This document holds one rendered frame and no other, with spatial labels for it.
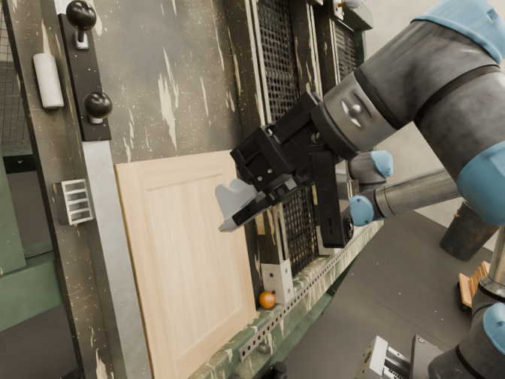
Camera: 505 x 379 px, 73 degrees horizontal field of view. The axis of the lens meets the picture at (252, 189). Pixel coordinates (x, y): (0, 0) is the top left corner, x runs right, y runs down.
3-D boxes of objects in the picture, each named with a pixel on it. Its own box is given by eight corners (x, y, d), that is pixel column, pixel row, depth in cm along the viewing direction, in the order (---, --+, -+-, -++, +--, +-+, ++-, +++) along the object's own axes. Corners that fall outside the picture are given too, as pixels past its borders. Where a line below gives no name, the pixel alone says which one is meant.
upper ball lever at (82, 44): (70, 56, 56) (68, 24, 44) (65, 31, 56) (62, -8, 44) (95, 56, 58) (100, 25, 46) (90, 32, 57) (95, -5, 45)
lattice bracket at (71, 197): (60, 225, 56) (70, 225, 55) (51, 183, 56) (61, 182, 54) (83, 219, 60) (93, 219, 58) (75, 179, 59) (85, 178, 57)
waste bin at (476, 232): (476, 270, 429) (509, 228, 403) (433, 247, 446) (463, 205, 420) (472, 253, 476) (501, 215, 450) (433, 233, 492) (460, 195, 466)
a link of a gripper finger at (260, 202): (243, 208, 45) (291, 172, 41) (250, 219, 45) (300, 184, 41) (223, 218, 41) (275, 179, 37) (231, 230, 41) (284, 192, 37)
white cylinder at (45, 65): (28, 57, 54) (39, 108, 55) (38, 52, 52) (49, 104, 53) (48, 59, 56) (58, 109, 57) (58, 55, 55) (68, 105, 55)
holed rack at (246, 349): (240, 361, 87) (241, 362, 87) (237, 350, 87) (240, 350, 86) (382, 213, 223) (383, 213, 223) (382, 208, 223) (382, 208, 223)
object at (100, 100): (84, 129, 57) (86, 117, 46) (80, 106, 57) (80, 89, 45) (108, 127, 59) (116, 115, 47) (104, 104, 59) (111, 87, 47)
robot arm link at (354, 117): (401, 128, 37) (392, 133, 30) (366, 153, 40) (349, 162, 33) (361, 74, 38) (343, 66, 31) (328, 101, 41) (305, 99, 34)
